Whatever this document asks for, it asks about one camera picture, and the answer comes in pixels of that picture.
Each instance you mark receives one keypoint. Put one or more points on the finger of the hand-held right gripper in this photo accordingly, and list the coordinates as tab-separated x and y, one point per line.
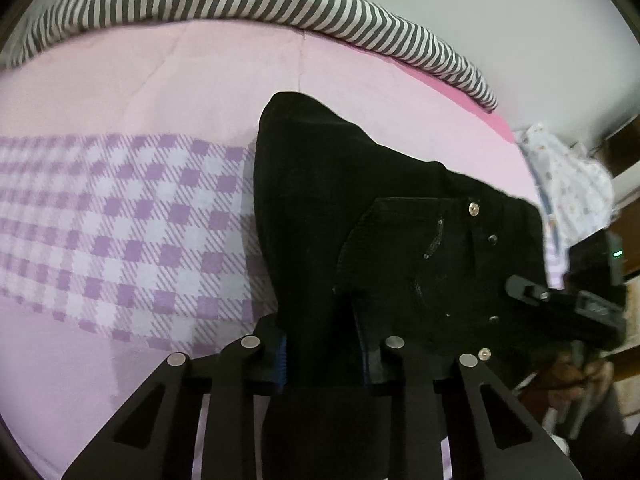
525	291

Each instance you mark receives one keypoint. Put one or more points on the black pants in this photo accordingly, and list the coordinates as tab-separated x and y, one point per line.
360	220

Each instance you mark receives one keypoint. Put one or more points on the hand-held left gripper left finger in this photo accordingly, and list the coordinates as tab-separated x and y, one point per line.
282	366

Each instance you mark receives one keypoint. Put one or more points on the white floral cloth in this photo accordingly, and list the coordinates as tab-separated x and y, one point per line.
570	185

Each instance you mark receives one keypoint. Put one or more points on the pink purple checked bed sheet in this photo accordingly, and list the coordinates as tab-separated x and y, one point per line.
125	210

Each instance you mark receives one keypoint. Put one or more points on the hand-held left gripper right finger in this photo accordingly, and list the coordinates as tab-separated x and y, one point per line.
371	360

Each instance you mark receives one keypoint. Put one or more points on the person's right hand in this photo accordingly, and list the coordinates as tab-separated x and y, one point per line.
565	375

